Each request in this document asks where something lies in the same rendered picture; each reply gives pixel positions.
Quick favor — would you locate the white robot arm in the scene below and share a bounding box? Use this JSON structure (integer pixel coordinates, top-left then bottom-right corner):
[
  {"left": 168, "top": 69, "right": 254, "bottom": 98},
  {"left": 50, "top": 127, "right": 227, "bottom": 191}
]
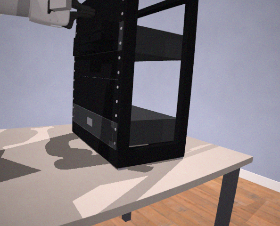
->
[{"left": 0, "top": 0, "right": 72, "bottom": 17}]

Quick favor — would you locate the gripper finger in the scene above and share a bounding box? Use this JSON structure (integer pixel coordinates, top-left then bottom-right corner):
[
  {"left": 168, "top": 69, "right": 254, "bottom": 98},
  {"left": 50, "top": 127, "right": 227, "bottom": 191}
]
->
[
  {"left": 72, "top": 0, "right": 95, "bottom": 12},
  {"left": 62, "top": 10, "right": 95, "bottom": 29}
]

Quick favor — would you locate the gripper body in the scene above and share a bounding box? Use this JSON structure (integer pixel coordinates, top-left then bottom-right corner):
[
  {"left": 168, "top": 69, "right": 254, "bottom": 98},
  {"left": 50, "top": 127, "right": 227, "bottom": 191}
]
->
[{"left": 28, "top": 0, "right": 70, "bottom": 28}]

